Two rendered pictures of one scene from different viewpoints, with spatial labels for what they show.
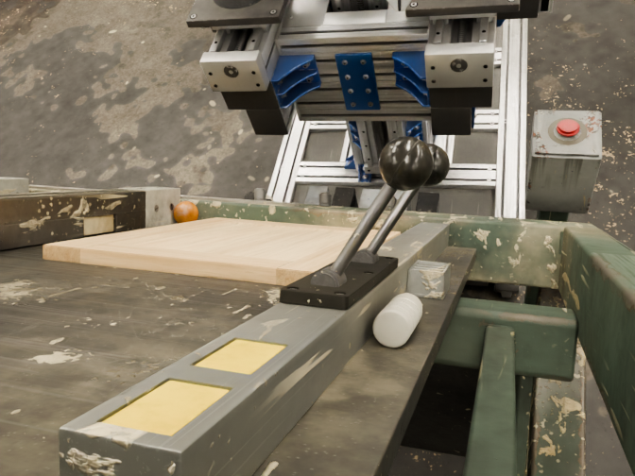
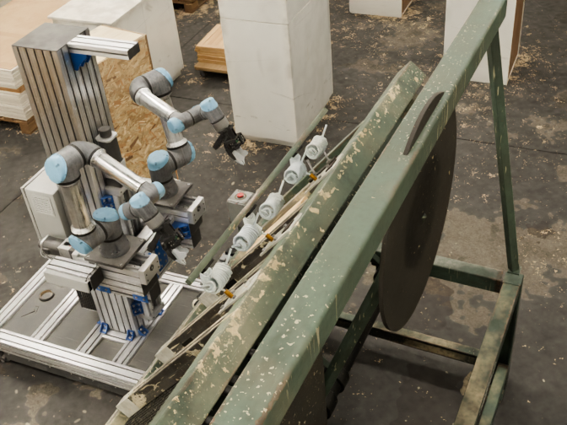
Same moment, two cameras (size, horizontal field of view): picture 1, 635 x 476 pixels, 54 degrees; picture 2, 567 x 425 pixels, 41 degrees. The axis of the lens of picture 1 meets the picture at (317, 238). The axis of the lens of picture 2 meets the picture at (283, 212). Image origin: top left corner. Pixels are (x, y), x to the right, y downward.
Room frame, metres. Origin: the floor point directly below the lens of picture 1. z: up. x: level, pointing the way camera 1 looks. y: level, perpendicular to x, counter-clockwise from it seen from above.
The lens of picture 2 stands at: (0.50, 2.90, 3.42)
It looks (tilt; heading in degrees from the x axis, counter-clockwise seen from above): 38 degrees down; 270
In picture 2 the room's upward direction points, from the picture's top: 6 degrees counter-clockwise
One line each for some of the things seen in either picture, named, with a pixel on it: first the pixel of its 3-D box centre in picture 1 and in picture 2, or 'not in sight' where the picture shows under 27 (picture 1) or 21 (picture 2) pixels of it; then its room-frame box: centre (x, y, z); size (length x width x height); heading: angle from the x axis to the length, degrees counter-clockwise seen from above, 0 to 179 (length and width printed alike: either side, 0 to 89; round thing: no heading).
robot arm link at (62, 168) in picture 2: not in sight; (76, 202); (1.41, 0.07, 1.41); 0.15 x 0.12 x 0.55; 51
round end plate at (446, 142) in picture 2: not in sight; (414, 211); (0.05, 0.94, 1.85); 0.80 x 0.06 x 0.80; 61
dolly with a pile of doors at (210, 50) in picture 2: not in sight; (229, 52); (0.81, -3.92, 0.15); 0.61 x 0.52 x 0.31; 63
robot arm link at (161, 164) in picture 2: not in sight; (160, 164); (1.10, -0.48, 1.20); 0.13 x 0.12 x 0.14; 38
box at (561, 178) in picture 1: (561, 163); (242, 209); (0.70, -0.50, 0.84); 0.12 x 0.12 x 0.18; 61
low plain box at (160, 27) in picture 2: not in sight; (122, 46); (1.75, -3.61, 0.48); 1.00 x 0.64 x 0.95; 63
